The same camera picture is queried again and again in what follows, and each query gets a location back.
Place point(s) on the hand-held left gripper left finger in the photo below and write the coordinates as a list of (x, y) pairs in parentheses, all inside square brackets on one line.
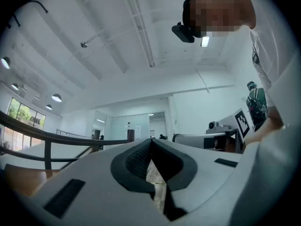
[(94, 173)]

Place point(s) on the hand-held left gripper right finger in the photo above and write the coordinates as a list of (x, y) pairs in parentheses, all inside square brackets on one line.
[(207, 173)]

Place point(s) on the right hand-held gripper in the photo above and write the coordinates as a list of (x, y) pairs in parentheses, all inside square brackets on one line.
[(242, 123)]

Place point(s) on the person's right forearm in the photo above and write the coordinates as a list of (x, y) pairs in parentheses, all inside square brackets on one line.
[(265, 128)]

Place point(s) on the black curved railing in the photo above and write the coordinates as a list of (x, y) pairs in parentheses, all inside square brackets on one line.
[(47, 136)]

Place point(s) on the round white pendant lamp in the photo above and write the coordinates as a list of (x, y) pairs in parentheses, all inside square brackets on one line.
[(5, 62), (56, 98), (49, 107), (14, 86)]

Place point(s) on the large window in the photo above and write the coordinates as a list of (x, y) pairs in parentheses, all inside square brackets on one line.
[(21, 116)]

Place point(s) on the rectangular ceiling light panel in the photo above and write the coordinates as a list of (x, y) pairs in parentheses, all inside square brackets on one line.
[(205, 42)]

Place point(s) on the white t-shirt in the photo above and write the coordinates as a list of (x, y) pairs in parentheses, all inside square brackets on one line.
[(275, 43)]

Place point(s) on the small ceiling spotlight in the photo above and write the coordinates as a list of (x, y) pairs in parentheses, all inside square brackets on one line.
[(84, 45)]

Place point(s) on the person's head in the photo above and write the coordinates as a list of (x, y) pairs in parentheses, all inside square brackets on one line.
[(244, 10)]

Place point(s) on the black head camera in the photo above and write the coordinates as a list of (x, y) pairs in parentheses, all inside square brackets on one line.
[(183, 33)]

